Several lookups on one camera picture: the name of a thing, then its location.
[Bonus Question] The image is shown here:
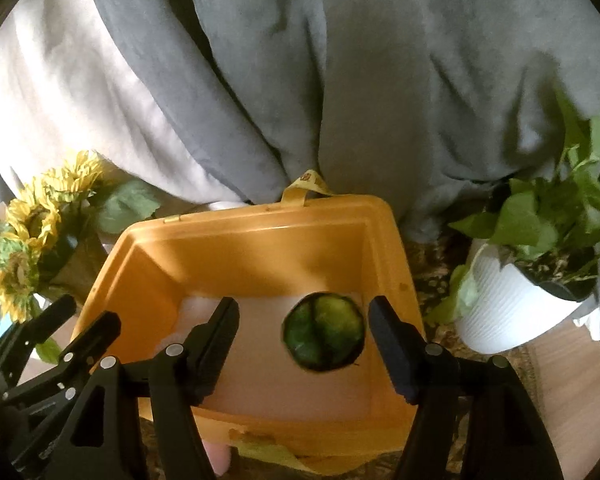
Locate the grey curtain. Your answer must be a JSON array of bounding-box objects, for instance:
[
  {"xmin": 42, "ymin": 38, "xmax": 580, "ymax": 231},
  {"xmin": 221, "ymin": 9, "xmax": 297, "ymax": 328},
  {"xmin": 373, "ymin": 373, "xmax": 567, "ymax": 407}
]
[{"xmin": 94, "ymin": 0, "xmax": 600, "ymax": 240}]

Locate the green black ball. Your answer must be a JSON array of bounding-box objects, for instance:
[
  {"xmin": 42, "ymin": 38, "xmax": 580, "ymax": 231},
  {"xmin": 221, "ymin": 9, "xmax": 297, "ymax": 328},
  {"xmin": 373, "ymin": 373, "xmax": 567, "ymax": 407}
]
[{"xmin": 280, "ymin": 292, "xmax": 366, "ymax": 373}]

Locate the beige sheer curtain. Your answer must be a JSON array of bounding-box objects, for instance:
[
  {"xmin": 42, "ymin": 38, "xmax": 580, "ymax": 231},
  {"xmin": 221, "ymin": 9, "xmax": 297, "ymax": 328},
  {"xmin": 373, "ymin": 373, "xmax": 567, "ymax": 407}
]
[{"xmin": 0, "ymin": 0, "xmax": 242, "ymax": 212}]

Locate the green pothos plant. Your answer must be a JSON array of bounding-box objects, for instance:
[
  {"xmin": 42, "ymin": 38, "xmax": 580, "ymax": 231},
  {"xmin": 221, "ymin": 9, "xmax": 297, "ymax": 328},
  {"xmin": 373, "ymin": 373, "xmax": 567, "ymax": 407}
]
[{"xmin": 450, "ymin": 90, "xmax": 600, "ymax": 300}]

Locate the orange plastic storage crate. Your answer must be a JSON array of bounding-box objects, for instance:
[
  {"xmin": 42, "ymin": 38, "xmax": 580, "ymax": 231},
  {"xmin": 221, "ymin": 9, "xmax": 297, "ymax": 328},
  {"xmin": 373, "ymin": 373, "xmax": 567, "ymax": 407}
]
[{"xmin": 76, "ymin": 177, "xmax": 422, "ymax": 476}]

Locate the artificial sunflower bouquet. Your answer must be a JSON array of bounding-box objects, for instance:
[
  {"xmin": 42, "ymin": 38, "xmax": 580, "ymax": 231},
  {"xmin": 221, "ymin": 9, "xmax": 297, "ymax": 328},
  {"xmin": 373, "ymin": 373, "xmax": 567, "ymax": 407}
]
[{"xmin": 0, "ymin": 149, "xmax": 162, "ymax": 366}]

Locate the patterned oriental rug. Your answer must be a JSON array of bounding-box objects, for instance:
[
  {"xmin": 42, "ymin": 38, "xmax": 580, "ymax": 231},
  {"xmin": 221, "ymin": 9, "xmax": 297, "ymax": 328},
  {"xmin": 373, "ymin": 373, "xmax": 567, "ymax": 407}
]
[{"xmin": 139, "ymin": 238, "xmax": 546, "ymax": 480}]

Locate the white ribbed plant pot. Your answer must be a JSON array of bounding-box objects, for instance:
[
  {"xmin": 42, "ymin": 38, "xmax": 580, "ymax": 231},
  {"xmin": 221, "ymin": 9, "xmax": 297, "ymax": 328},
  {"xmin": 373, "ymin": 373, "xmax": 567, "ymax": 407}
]
[{"xmin": 455, "ymin": 240, "xmax": 595, "ymax": 354}]

